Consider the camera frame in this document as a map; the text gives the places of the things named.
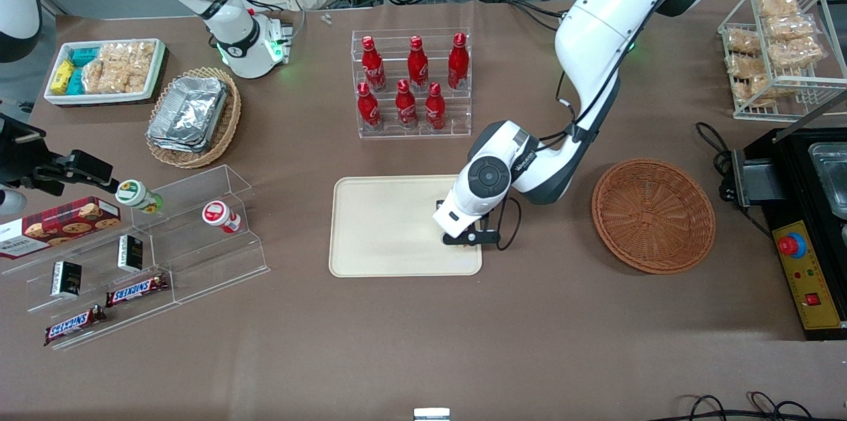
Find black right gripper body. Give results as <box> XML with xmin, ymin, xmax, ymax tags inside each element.
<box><xmin>0</xmin><ymin>113</ymin><xmax>50</xmax><ymax>190</ymax></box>

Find cream plastic tray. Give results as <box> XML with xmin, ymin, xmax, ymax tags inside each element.
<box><xmin>328</xmin><ymin>175</ymin><xmax>483</xmax><ymax>278</ymax></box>

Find oval light wicker basket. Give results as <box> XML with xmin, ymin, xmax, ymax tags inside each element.
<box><xmin>145</xmin><ymin>66</ymin><xmax>243</xmax><ymax>169</ymax></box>

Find round brown wicker basket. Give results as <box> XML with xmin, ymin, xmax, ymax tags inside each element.
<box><xmin>591</xmin><ymin>158</ymin><xmax>717</xmax><ymax>275</ymax></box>

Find green lid yogurt cup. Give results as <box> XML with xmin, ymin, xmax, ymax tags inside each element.
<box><xmin>115</xmin><ymin>179</ymin><xmax>163</xmax><ymax>215</ymax></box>

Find red chocolate cookie box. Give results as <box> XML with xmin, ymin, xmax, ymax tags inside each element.
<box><xmin>0</xmin><ymin>196</ymin><xmax>122</xmax><ymax>260</ymax></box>

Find clear acrylic bottle rack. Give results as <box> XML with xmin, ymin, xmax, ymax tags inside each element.
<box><xmin>350</xmin><ymin>28</ymin><xmax>472</xmax><ymax>140</ymax></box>

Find yellow snack packet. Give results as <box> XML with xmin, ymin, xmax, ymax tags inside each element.
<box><xmin>50</xmin><ymin>60</ymin><xmax>76</xmax><ymax>96</ymax></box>

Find rice cracker snack packet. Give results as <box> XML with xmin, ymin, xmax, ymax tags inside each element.
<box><xmin>731</xmin><ymin>75</ymin><xmax>776</xmax><ymax>108</ymax></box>
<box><xmin>725</xmin><ymin>28</ymin><xmax>762</xmax><ymax>57</ymax></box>
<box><xmin>99</xmin><ymin>41</ymin><xmax>157</xmax><ymax>65</ymax></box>
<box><xmin>757</xmin><ymin>0</ymin><xmax>800</xmax><ymax>19</ymax></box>
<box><xmin>764</xmin><ymin>13</ymin><xmax>819</xmax><ymax>42</ymax></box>
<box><xmin>767</xmin><ymin>36</ymin><xmax>825</xmax><ymax>70</ymax></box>
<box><xmin>725</xmin><ymin>53</ymin><xmax>769</xmax><ymax>81</ymax></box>
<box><xmin>123</xmin><ymin>58</ymin><xmax>155</xmax><ymax>93</ymax></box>
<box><xmin>82</xmin><ymin>60</ymin><xmax>126</xmax><ymax>95</ymax></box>

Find small black box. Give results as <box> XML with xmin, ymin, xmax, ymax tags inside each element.
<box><xmin>51</xmin><ymin>260</ymin><xmax>83</xmax><ymax>298</ymax></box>
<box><xmin>117</xmin><ymin>234</ymin><xmax>144</xmax><ymax>273</ymax></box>

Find red cola bottle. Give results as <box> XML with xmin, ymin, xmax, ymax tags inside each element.
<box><xmin>357</xmin><ymin>81</ymin><xmax>383</xmax><ymax>132</ymax></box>
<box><xmin>424</xmin><ymin>81</ymin><xmax>447</xmax><ymax>132</ymax></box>
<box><xmin>447</xmin><ymin>32</ymin><xmax>470</xmax><ymax>91</ymax></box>
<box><xmin>406</xmin><ymin>36</ymin><xmax>430</xmax><ymax>93</ymax></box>
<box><xmin>361</xmin><ymin>36</ymin><xmax>388</xmax><ymax>93</ymax></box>
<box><xmin>394</xmin><ymin>79</ymin><xmax>420</xmax><ymax>130</ymax></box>

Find stacked aluminium foil trays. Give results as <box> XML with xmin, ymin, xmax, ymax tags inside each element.
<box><xmin>147</xmin><ymin>75</ymin><xmax>229</xmax><ymax>154</ymax></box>

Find white rectangular snack bin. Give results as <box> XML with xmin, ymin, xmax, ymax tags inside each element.
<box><xmin>44</xmin><ymin>38</ymin><xmax>167</xmax><ymax>107</ymax></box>

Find Snickers chocolate bar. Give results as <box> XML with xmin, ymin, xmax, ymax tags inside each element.
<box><xmin>44</xmin><ymin>304</ymin><xmax>107</xmax><ymax>348</ymax></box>
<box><xmin>105</xmin><ymin>273</ymin><xmax>170</xmax><ymax>308</ymax></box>

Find red lid yogurt cup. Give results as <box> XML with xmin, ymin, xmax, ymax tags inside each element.
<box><xmin>202</xmin><ymin>200</ymin><xmax>243</xmax><ymax>235</ymax></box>

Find clear acrylic stepped shelf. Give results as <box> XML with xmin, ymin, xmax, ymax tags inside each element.
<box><xmin>0</xmin><ymin>164</ymin><xmax>271</xmax><ymax>351</ymax></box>

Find red emergency stop button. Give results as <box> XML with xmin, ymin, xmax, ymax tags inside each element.
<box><xmin>778</xmin><ymin>233</ymin><xmax>807</xmax><ymax>258</ymax></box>

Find black tabletop appliance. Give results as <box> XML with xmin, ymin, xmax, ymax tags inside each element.
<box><xmin>744</xmin><ymin>126</ymin><xmax>847</xmax><ymax>342</ymax></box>

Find yellow control panel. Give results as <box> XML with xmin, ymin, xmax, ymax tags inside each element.
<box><xmin>772</xmin><ymin>220</ymin><xmax>847</xmax><ymax>331</ymax></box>

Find grey metal bar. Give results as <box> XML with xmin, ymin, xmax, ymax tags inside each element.
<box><xmin>771</xmin><ymin>90</ymin><xmax>847</xmax><ymax>144</ymax></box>

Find clear glass appliance pan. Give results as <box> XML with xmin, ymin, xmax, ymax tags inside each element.
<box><xmin>808</xmin><ymin>142</ymin><xmax>847</xmax><ymax>220</ymax></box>

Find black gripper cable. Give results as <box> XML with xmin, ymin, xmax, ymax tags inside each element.
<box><xmin>495</xmin><ymin>195</ymin><xmax>524</xmax><ymax>252</ymax></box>

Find black power cable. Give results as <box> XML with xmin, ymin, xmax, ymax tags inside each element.
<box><xmin>695</xmin><ymin>121</ymin><xmax>774</xmax><ymax>238</ymax></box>

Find black floor cables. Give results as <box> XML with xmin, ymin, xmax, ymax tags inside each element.
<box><xmin>664</xmin><ymin>391</ymin><xmax>816</xmax><ymax>421</ymax></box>

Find white wire rack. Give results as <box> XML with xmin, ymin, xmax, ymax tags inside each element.
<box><xmin>717</xmin><ymin>0</ymin><xmax>847</xmax><ymax>122</ymax></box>

